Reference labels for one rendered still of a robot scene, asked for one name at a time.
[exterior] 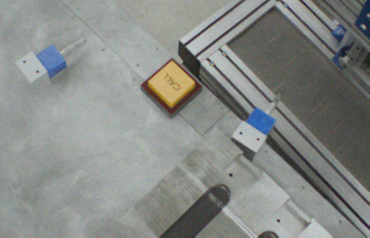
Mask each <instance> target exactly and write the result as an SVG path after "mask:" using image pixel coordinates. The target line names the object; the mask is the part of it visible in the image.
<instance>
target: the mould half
mask: <svg viewBox="0 0 370 238"><path fill-rule="evenodd" d="M242 153H243V151H242V150H241V149H240V148H239V147H238V146H237V145H236V144H234V143H233V142H232V141H231V140H230V139H229V138H228V137H227V136H226V135H225V134H223V132H221V130H219V128H216V129H215V130H214V131H213V132H212V133H211V134H210V135H209V136H207V137H206V138H205V140H203V141H202V142H201V144H200V145H198V146H197V147H196V148H195V149H194V150H193V151H192V152H191V153H190V154H189V155H187V156H186V157H185V158H184V159H183V160H182V161H181V162H180V163H179V164H178V165H177V166H176V167H175V168H174V169H173V170H172V171H170V173H168V174H167V175H166V176H165V177H164V178H163V180H161V181H160V183H159V184H156V186H154V188H153V189H152V190H150V192H149V193H148V194H146V196H145V197H144V198H142V199H141V200H140V201H139V202H138V203H137V204H136V205H135V206H134V207H133V208H131V209H130V210H129V211H128V212H127V213H126V214H125V215H124V216H123V217H122V218H121V219H119V220H118V221H116V222H115V223H114V224H113V225H111V226H110V227H108V228H107V229H106V230H105V231H104V232H102V233H101V234H99V235H98V236H97V237H95V238H159V237H160V236H161V235H162V234H163V233H164V232H165V231H166V230H167V229H168V228H169V227H170V226H171V225H172V224H173V223H174V222H175V221H176V220H177V219H178V218H179V217H180V216H181V215H182V214H183V213H184V212H185V211H186V210H187V209H188V208H189V207H190V206H191V205H192V204H193V203H195V202H196V201H197V200H198V198H200V197H201V196H202V194H204V193H205V192H206V191H207V189H208V188H209V187H210V186H214V185H215V184H224V185H225V186H227V187H228V188H229V189H230V192H231V199H230V201H229V202H228V203H229V204H228V205H226V206H225V208H224V209H223V210H222V211H221V212H220V213H219V214H218V215H217V216H216V217H215V218H214V219H213V220H212V221H211V222H210V223H208V225H207V226H205V227H204V228H203V229H202V230H201V231H200V233H198V235H197V236H196V237H194V238H257V237H258V235H259V234H262V233H263V232H265V231H272V232H275V234H277V235H278V237H279V238H294V237H292V236H291V235H290V234H289V233H288V231H287V230H285V228H283V227H282V226H281V225H280V224H279V223H278V222H277V221H275V219H273V217H272V215H273V214H274V213H275V211H277V210H278V209H279V208H280V207H281V206H282V204H283V203H284V202H285V201H286V200H287V199H288V200H290V199H291V198H292V197H290V196H289V195H287V193H286V192H285V191H283V189H282V188H280V186H278V185H277V184H276V183H275V182H274V181H273V180H272V179H271V178H270V177H269V176H268V175H267V174H265V173H264V172H263V173H262V175H263V177H262V178H260V180H258V181H257V182H256V183H255V184H254V185H253V186H252V187H251V188H250V189H249V190H248V191H247V192H245V191H244V190H243V189H242V188H241V187H240V186H239V185H238V184H237V183H236V182H235V181H234V180H233V179H232V178H231V177H230V176H229V175H228V174H227V173H226V172H225V171H224V170H223V169H224V168H225V166H226V165H228V164H229V162H230V161H231V160H233V158H234V157H235V156H237V155H238V154H242ZM297 238H334V237H333V236H332V235H330V234H329V233H328V232H327V231H326V230H325V229H324V228H323V227H322V226H321V225H319V223H317V221H315V220H314V219H312V220H311V224H310V225H309V226H308V227H307V228H306V229H305V230H304V231H303V232H302V233H301V234H300V235H299V236H298V237H297Z"/></svg>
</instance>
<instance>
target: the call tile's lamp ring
mask: <svg viewBox="0 0 370 238"><path fill-rule="evenodd" d="M170 61H173V62H174V63H175V64H176V65H177V66H178V67H179V68H180V69H182V70H183V71H184V73H185V74H187V75H188V77H190V78H191V79H192V80H193V81H195V84H196V86H197V87H196V88H195V89H193V90H192V91H191V92H190V93H189V94H188V95H187V96H186V97H185V98H184V99H183V100H181V101H180V102H179V103H178V104H177V106H174V107H173V109H172V110H171V109H170V107H168V106H167V105H166V103H164V102H162V100H160V98H159V97H158V96H156V94H155V93H154V92H152V90H151V89H150V88H148V87H147V86H146V84H147V83H148V81H150V80H151V79H152V78H153V77H154V76H155V75H156V74H158V73H159V71H160V70H161V69H163V68H164V67H165V66H166V65H168V63H170ZM141 86H142V88H144V89H145V90H146V92H148V93H149V94H150V96H152V97H153V98H154V99H155V100H156V101H157V102H159V103H160V105H161V106H162V107H164V109H166V110H167V111H168V112H169V113H170V114H171V115H172V114H173V113H174V112H175V111H177V110H178V108H179V107H180V106H182V105H183V104H184V103H185V102H186V101H187V100H188V99H189V98H190V97H191V96H192V95H193V94H194V93H196V92H197V91H198V89H200V88H202V85H201V84H200V83H198V81H196V80H195V79H194V78H193V77H192V76H191V75H190V74H189V73H188V72H187V71H186V70H185V69H184V68H183V67H181V66H180V65H179V64H178V63H177V61H175V60H174V59H173V58H171V59H170V60H169V61H167V62H166V63H165V64H164V65H163V66H162V67H160V69H158V70H157V71H156V72H155V73H154V74H152V75H151V76H150V78H148V79H146V81H145V82H143V83H142V84H141Z"/></svg>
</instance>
